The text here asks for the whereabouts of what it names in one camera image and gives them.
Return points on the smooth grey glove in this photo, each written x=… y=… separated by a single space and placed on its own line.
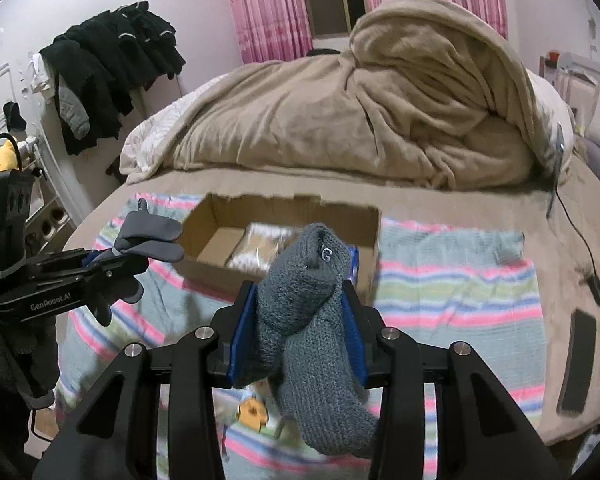
x=147 y=240

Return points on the person's left hand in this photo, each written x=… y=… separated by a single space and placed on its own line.
x=7 y=355

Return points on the cluttered shelf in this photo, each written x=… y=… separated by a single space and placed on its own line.
x=580 y=75

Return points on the white pillow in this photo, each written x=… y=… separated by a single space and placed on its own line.
x=550 y=105

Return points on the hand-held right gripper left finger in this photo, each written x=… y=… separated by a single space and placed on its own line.
x=241 y=330

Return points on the white quilt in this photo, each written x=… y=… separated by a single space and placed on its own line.
x=155 y=132

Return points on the black phone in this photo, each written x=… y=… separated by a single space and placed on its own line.
x=577 y=360

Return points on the cardboard box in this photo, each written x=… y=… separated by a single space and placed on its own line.
x=215 y=240

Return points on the clear plastic packet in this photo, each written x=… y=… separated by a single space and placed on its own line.
x=262 y=247

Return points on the white metal rack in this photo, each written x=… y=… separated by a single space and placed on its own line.
x=45 y=170

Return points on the beige fleece blanket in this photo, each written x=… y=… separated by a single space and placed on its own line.
x=355 y=120

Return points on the grey knitted sock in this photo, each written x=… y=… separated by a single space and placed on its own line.
x=300 y=310

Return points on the blue packet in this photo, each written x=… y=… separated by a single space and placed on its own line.
x=354 y=262

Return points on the orange toy piece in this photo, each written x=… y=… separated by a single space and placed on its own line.
x=252 y=412

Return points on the black hanging sock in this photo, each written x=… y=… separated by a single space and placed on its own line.
x=15 y=116

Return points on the striped blanket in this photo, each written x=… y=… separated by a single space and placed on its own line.
x=455 y=300

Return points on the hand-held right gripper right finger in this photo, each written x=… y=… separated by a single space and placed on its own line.
x=354 y=332

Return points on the pile of black clothes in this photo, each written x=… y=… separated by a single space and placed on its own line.
x=105 y=65

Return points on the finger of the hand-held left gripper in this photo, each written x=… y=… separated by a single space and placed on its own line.
x=117 y=272
x=97 y=257

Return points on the grey hanging sock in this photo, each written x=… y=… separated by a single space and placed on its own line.
x=75 y=112

